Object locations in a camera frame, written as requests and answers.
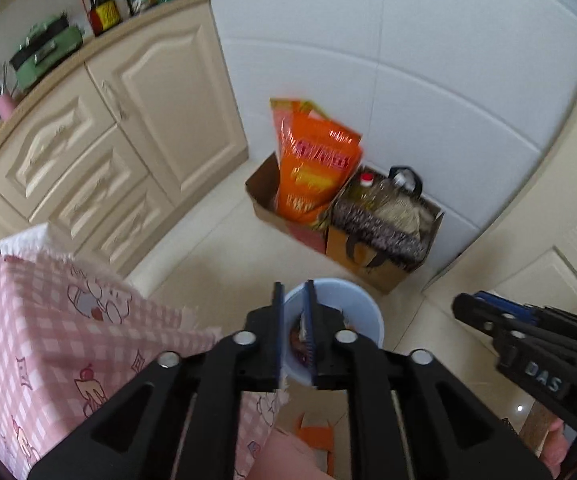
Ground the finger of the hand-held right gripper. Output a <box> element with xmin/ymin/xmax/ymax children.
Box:
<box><xmin>453</xmin><ymin>292</ymin><xmax>514</xmax><ymax>343</ymax></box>
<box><xmin>473</xmin><ymin>291</ymin><xmax>544</xmax><ymax>322</ymax></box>

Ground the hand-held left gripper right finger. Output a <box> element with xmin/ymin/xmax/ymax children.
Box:
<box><xmin>305</xmin><ymin>280</ymin><xmax>552</xmax><ymax>480</ymax></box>

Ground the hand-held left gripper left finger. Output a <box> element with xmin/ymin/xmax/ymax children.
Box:
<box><xmin>27</xmin><ymin>281</ymin><xmax>285</xmax><ymax>480</ymax></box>

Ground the light blue plastic bin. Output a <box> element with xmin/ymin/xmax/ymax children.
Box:
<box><xmin>281</xmin><ymin>277</ymin><xmax>385</xmax><ymax>388</ymax></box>

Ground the cream panelled door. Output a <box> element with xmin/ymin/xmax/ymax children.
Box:
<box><xmin>483</xmin><ymin>205</ymin><xmax>577</xmax><ymax>321</ymax></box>

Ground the patterned brown paper bag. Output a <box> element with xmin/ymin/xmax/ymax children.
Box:
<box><xmin>325</xmin><ymin>165</ymin><xmax>445</xmax><ymax>295</ymax></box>

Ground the orange slipper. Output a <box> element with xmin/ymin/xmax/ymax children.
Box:
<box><xmin>295</xmin><ymin>412</ymin><xmax>337</xmax><ymax>476</ymax></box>

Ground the beige textured packet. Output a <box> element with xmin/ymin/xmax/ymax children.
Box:
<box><xmin>376</xmin><ymin>195</ymin><xmax>437</xmax><ymax>243</ymax></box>

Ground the person's pink trouser leg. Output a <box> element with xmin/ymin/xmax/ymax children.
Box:
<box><xmin>241</xmin><ymin>427</ymin><xmax>329</xmax><ymax>480</ymax></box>

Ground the brown cardboard box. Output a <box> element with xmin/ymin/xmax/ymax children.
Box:
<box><xmin>245</xmin><ymin>152</ymin><xmax>329</xmax><ymax>253</ymax></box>

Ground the clear oil bottle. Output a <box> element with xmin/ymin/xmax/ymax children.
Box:
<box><xmin>346</xmin><ymin>172</ymin><xmax>409</xmax><ymax>206</ymax></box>

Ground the orange rice bag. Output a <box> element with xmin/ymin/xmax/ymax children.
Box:
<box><xmin>270</xmin><ymin>97</ymin><xmax>364</xmax><ymax>231</ymax></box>

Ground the cream cabinet drawer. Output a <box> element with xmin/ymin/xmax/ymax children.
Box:
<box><xmin>0</xmin><ymin>67</ymin><xmax>119</xmax><ymax>221</ymax></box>
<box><xmin>73</xmin><ymin>175</ymin><xmax>176</xmax><ymax>276</ymax></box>
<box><xmin>28</xmin><ymin>125</ymin><xmax>150</xmax><ymax>238</ymax></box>

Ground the pink checked tablecloth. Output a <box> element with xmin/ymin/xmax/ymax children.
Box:
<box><xmin>0</xmin><ymin>224</ymin><xmax>292</xmax><ymax>480</ymax></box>

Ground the cream cabinet door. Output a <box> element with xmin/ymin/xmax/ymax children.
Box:
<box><xmin>86</xmin><ymin>7</ymin><xmax>249</xmax><ymax>206</ymax></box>

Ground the green electric cooker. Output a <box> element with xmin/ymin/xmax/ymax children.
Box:
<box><xmin>9</xmin><ymin>14</ymin><xmax>85</xmax><ymax>92</ymax></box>

